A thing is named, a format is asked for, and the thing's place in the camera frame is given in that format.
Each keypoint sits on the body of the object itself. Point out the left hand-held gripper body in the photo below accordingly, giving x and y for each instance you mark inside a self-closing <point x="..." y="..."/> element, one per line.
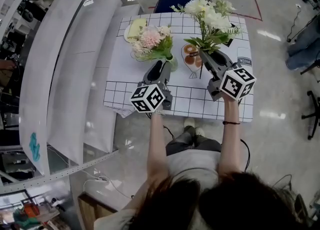
<point x="147" y="97"/>

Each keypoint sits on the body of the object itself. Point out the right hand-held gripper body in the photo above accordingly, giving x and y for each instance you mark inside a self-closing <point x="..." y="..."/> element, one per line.
<point x="237" y="82"/>

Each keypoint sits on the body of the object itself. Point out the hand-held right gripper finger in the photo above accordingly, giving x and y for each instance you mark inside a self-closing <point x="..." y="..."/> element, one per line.
<point x="226" y="57"/>
<point x="204" y="57"/>

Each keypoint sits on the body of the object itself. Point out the pale green glass vase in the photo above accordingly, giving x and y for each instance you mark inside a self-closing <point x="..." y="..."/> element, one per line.
<point x="174" y="63"/>

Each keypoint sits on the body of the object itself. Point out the white flowers bunch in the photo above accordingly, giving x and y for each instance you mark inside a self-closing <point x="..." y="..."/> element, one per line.
<point x="212" y="16"/>

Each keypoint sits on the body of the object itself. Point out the pink flowers bunch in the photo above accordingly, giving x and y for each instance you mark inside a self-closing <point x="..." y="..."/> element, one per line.
<point x="150" y="39"/>

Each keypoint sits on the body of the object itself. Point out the person's left forearm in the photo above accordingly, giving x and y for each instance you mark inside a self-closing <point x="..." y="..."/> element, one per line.
<point x="157" y="143"/>

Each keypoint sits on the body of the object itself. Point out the person's right forearm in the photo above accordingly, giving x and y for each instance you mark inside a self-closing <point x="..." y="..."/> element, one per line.
<point x="231" y="143"/>

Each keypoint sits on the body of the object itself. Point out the white grid printed tablecloth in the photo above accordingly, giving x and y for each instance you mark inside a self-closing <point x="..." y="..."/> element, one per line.
<point x="182" y="93"/>

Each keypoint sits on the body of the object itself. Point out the black wristband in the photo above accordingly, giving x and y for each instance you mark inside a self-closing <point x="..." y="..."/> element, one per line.
<point x="231" y="123"/>

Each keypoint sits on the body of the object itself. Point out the person's white shoe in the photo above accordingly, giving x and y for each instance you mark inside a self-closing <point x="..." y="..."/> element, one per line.
<point x="189" y="121"/>
<point x="200" y="131"/>

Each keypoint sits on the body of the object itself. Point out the person's dark trousers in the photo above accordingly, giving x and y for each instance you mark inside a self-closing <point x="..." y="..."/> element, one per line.
<point x="182" y="141"/>

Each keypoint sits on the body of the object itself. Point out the white plate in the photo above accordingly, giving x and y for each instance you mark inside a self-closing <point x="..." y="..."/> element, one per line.
<point x="126" y="36"/>

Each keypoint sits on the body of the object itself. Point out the pale yellow bread slice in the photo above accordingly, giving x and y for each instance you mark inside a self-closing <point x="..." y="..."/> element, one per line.
<point x="135" y="28"/>

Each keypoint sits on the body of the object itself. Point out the person's grey shirt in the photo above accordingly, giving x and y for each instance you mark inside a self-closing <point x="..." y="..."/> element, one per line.
<point x="192" y="164"/>

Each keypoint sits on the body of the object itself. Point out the black office chair base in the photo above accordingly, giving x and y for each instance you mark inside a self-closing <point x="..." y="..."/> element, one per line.
<point x="313" y="116"/>

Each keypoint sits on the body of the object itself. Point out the white shelving unit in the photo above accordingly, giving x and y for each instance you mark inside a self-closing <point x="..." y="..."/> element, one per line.
<point x="67" y="73"/>

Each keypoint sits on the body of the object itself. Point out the wooden box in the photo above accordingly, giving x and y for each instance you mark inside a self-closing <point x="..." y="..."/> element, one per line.
<point x="87" y="211"/>

